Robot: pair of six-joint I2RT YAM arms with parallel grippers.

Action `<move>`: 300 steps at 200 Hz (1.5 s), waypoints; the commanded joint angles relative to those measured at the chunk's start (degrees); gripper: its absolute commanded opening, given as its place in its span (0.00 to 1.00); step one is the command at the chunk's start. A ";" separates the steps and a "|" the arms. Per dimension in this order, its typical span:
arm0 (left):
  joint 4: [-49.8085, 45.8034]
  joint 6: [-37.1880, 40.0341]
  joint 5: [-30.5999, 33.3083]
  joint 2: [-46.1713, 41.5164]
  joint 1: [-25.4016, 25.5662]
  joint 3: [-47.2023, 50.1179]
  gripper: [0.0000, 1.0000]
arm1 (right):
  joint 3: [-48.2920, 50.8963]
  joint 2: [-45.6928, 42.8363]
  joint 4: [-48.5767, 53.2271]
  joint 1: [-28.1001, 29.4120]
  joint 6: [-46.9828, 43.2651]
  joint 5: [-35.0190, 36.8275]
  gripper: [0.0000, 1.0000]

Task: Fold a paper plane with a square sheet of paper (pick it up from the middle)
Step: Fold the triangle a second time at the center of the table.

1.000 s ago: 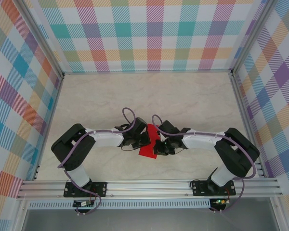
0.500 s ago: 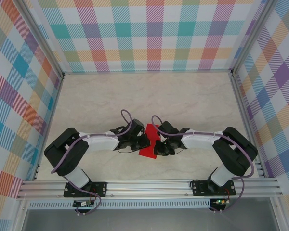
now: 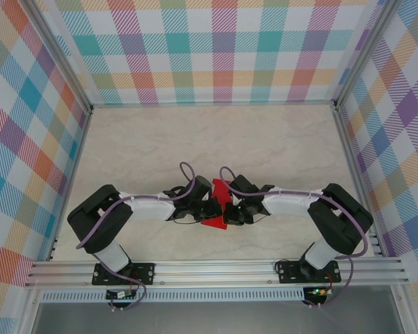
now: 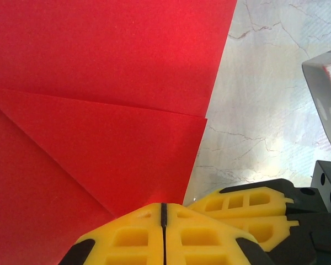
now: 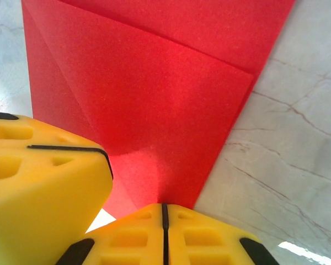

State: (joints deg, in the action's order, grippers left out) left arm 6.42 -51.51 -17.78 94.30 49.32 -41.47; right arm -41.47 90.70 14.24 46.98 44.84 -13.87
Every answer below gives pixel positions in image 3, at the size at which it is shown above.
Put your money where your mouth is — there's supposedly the aluminium frame cross bar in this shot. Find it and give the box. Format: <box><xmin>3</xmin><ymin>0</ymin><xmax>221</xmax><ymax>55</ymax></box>
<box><xmin>90</xmin><ymin>100</ymin><xmax>337</xmax><ymax>108</ymax></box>

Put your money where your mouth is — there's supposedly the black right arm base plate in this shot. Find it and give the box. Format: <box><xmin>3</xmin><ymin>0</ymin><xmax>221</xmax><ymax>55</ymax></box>
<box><xmin>277</xmin><ymin>260</ymin><xmax>341</xmax><ymax>285</ymax></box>

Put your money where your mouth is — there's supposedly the aluminium mounting rail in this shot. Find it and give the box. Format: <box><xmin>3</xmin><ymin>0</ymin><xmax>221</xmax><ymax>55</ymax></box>
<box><xmin>24</xmin><ymin>259</ymin><xmax>410</xmax><ymax>288</ymax></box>

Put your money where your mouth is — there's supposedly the black wire loop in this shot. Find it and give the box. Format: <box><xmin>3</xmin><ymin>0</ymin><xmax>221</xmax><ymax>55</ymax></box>
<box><xmin>274</xmin><ymin>256</ymin><xmax>295</xmax><ymax>276</ymax></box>

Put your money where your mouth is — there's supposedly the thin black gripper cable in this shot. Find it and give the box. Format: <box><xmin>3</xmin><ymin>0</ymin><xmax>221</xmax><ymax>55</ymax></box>
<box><xmin>249</xmin><ymin>210</ymin><xmax>270</xmax><ymax>224</ymax></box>
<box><xmin>172</xmin><ymin>212</ymin><xmax>205</xmax><ymax>225</ymax></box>

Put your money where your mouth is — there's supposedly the aluminium side rail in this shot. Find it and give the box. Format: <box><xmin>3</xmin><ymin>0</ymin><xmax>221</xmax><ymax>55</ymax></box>
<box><xmin>334</xmin><ymin>106</ymin><xmax>386</xmax><ymax>258</ymax></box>
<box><xmin>45</xmin><ymin>107</ymin><xmax>93</xmax><ymax>262</ymax></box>

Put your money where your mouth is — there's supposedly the thin black right gripper cable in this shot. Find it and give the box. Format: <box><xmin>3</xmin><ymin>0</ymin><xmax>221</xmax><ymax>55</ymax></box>
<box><xmin>249</xmin><ymin>210</ymin><xmax>270</xmax><ymax>224</ymax></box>

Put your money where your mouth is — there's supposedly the thin black left gripper cable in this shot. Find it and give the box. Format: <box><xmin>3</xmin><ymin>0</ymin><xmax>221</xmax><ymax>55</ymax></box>
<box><xmin>172</xmin><ymin>212</ymin><xmax>205</xmax><ymax>225</ymax></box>

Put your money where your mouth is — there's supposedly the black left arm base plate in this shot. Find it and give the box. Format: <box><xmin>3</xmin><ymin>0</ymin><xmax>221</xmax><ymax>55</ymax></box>
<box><xmin>92</xmin><ymin>262</ymin><xmax>156</xmax><ymax>285</ymax></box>

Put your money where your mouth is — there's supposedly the slotted grey cable tray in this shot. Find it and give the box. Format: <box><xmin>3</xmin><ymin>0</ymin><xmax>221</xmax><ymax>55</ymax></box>
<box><xmin>40</xmin><ymin>287</ymin><xmax>306</xmax><ymax>303</ymax></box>

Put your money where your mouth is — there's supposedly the red paper sheet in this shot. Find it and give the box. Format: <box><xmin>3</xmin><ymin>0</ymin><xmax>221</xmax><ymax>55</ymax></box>
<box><xmin>200</xmin><ymin>178</ymin><xmax>233</xmax><ymax>231</ymax></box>

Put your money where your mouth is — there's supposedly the aluminium frame post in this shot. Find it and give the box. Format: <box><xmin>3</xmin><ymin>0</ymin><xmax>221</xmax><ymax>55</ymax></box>
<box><xmin>333</xmin><ymin>0</ymin><xmax>405</xmax><ymax>111</ymax></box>
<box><xmin>22</xmin><ymin>0</ymin><xmax>93</xmax><ymax>116</ymax></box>

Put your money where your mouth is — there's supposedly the aluminium frame leg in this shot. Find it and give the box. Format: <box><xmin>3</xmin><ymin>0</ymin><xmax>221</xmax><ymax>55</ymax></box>
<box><xmin>19</xmin><ymin>287</ymin><xmax>42</xmax><ymax>334</ymax></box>
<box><xmin>389</xmin><ymin>285</ymin><xmax>414</xmax><ymax>334</ymax></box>

